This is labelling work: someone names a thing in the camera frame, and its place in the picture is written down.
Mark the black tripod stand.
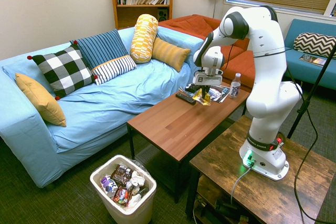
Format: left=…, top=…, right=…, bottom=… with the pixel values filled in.
left=286, top=48, right=336, bottom=140

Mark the black game controller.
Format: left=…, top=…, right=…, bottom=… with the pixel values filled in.
left=184, top=82, right=201, bottom=94

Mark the white navy striped pillow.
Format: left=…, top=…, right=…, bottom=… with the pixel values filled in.
left=90, top=54, right=138, bottom=87

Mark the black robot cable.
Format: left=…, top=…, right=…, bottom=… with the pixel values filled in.
left=223, top=42, right=336, bottom=224

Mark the wooden bookshelf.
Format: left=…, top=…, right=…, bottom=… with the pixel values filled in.
left=108, top=0, right=176, bottom=30

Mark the yellow white patterned bolster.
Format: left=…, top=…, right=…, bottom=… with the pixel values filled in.
left=129, top=13, right=160, bottom=65

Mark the small black speaker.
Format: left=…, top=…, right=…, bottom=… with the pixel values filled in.
left=157, top=8, right=169, bottom=22

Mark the dark cover book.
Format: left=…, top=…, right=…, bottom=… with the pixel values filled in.
left=298, top=54, right=328, bottom=68

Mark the striped mustard pillow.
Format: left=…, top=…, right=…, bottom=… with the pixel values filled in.
left=151, top=36, right=192, bottom=73

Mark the grey leader magazine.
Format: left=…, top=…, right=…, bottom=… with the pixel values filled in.
left=179, top=84, right=220, bottom=99

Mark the black tv remote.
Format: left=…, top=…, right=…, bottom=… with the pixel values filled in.
left=175, top=91, right=197, bottom=105

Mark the clear hint water bottle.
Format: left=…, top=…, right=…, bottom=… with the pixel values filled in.
left=228, top=72, right=243, bottom=100

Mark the black white zigzag pillow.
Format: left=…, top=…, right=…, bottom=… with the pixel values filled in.
left=293, top=31, right=336, bottom=60

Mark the plain mustard pillow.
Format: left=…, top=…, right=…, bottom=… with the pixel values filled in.
left=14, top=72, right=67, bottom=128

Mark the yellow chip bag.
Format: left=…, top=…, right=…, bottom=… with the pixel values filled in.
left=192, top=88, right=212, bottom=107

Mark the brown snack bag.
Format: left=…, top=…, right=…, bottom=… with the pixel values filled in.
left=110, top=164, right=134, bottom=186

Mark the crumpled white paper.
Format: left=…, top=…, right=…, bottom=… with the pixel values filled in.
left=129, top=170, right=146, bottom=188
left=126, top=193, right=143, bottom=208

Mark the grey base cable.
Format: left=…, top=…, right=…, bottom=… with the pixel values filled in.
left=230, top=164, right=254, bottom=205

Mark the red brown popchips bag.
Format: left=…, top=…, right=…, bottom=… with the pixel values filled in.
left=112, top=185, right=134, bottom=207

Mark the teal sofa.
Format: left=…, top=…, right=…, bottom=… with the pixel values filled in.
left=281, top=18, right=336, bottom=91

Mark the white plastic trash bin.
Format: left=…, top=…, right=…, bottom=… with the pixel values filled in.
left=89, top=154, right=158, bottom=224

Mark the black white checkered pillow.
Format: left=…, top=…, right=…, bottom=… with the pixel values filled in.
left=26, top=40, right=99, bottom=102

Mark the floor vent grille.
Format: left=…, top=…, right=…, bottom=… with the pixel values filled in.
left=134, top=143, right=161, bottom=168

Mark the light blue sofa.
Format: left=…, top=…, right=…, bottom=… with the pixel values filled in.
left=0, top=25, right=206, bottom=189

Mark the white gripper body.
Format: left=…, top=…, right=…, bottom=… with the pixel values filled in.
left=193, top=71, right=224, bottom=87

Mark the blue striped pillow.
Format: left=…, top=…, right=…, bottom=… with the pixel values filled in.
left=69, top=28, right=130, bottom=71

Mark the orange sofa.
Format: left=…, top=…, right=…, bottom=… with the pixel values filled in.
left=157, top=14, right=257, bottom=92

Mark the purple label hint bottle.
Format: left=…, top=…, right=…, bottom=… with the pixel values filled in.
left=100, top=174, right=120, bottom=199

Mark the red-brown wooden coffee table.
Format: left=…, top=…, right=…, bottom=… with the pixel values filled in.
left=126, top=82, right=251, bottom=204

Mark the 425 business magazine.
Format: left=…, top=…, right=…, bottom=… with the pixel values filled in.
left=209, top=86, right=232, bottom=103

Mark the rustic dark wood table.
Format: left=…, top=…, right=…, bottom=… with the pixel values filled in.
left=184, top=114, right=336, bottom=224

